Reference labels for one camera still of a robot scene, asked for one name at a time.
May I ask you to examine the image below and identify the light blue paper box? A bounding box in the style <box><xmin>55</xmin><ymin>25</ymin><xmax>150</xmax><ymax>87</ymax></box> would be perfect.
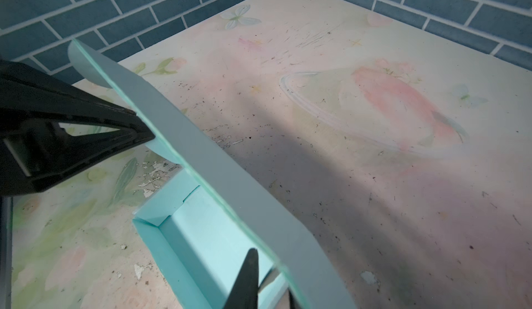
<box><xmin>68</xmin><ymin>41</ymin><xmax>356</xmax><ymax>308</ymax></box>

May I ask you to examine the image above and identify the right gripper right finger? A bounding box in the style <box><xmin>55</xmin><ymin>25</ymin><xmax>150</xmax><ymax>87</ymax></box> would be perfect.
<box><xmin>223</xmin><ymin>248</ymin><xmax>259</xmax><ymax>309</ymax></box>

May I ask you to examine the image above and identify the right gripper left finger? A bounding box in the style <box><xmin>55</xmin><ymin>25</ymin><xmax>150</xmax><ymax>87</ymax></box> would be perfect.
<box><xmin>1</xmin><ymin>61</ymin><xmax>155</xmax><ymax>196</ymax></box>

